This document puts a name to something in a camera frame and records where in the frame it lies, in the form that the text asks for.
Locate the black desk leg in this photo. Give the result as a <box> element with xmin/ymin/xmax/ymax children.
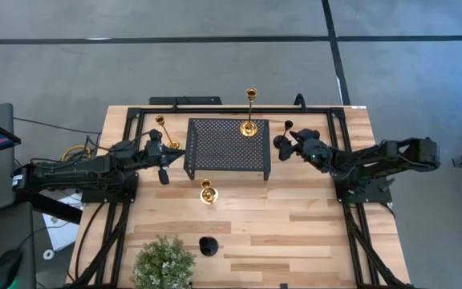
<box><xmin>14</xmin><ymin>188</ymin><xmax>84</xmax><ymax>225</ymax></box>

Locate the white paper sheet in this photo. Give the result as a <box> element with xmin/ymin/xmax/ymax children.
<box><xmin>41</xmin><ymin>192</ymin><xmax>82</xmax><ymax>252</ymax></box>

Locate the black perforated metal shelf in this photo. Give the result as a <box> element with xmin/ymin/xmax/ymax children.
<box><xmin>183</xmin><ymin>117</ymin><xmax>272</xmax><ymax>182</ymax></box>

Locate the thin black floor cable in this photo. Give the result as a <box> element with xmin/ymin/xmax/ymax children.
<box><xmin>13</xmin><ymin>116</ymin><xmax>103</xmax><ymax>136</ymax></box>

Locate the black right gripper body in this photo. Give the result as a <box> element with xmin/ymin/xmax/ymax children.
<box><xmin>278</xmin><ymin>128</ymin><xmax>331</xmax><ymax>173</ymax></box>

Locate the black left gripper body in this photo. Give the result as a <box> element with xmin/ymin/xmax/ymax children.
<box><xmin>144</xmin><ymin>128</ymin><xmax>170</xmax><ymax>186</ymax></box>

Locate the yellow cable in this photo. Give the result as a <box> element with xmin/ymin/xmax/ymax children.
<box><xmin>61</xmin><ymin>144</ymin><xmax>91</xmax><ymax>161</ymax></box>

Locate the tall gold candlestick holder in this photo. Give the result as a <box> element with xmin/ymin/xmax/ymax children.
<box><xmin>154</xmin><ymin>115</ymin><xmax>181</xmax><ymax>151</ymax></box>
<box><xmin>239</xmin><ymin>87</ymin><xmax>259</xmax><ymax>138</ymax></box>

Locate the short gold candlestick holder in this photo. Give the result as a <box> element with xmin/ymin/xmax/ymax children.
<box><xmin>199</xmin><ymin>178</ymin><xmax>219</xmax><ymax>206</ymax></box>

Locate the green potted plant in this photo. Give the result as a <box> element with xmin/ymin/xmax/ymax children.
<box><xmin>132</xmin><ymin>235</ymin><xmax>197</xmax><ymax>289</ymax></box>

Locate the short black candlestick holder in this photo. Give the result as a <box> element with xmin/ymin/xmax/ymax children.
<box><xmin>198</xmin><ymin>236</ymin><xmax>219</xmax><ymax>258</ymax></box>

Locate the black metal table frame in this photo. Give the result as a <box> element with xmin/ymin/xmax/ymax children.
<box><xmin>67</xmin><ymin>104</ymin><xmax>415</xmax><ymax>289</ymax></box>

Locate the black computer mouse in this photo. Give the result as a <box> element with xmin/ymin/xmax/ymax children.
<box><xmin>0</xmin><ymin>248</ymin><xmax>24</xmax><ymax>289</ymax></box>

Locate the tall black candlestick holder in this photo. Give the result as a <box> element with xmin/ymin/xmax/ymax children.
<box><xmin>273</xmin><ymin>120</ymin><xmax>294</xmax><ymax>150</ymax></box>

